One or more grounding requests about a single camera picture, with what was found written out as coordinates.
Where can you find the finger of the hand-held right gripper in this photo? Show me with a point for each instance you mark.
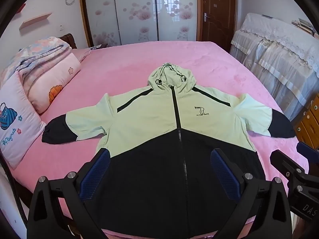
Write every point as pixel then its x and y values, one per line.
pixel 307 150
pixel 281 160

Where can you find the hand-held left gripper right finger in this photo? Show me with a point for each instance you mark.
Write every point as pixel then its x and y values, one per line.
pixel 224 174

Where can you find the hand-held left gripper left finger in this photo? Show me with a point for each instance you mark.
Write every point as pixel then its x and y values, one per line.
pixel 96 176

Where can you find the green and black hooded jacket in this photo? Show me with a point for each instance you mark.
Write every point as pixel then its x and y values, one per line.
pixel 154 119

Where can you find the wooden drawer cabinet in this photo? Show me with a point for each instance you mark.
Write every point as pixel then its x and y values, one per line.
pixel 309 127

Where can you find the pink printed cushion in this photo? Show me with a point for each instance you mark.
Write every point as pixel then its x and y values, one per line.
pixel 17 119

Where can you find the pink flower pillow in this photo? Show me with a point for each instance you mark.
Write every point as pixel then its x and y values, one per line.
pixel 54 79

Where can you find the pink bed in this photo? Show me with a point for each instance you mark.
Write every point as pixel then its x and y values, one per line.
pixel 119 64

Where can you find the pink flat pillow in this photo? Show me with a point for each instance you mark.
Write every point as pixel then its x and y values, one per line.
pixel 81 54

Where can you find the stack of books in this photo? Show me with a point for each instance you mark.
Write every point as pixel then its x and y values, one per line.
pixel 302 26

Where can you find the small bedside item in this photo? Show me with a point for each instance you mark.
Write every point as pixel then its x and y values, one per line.
pixel 97 46

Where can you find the floral folded blanket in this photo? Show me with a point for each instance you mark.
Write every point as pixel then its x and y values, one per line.
pixel 39 49

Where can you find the brown wooden door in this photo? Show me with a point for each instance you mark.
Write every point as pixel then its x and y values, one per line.
pixel 219 7

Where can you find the floral sliding door wardrobe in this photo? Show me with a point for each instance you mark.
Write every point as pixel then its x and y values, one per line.
pixel 139 10

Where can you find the wooden bed frame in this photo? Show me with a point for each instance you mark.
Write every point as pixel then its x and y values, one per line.
pixel 69 39

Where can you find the pink wall shelf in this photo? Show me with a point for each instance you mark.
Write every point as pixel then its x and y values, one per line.
pixel 35 21

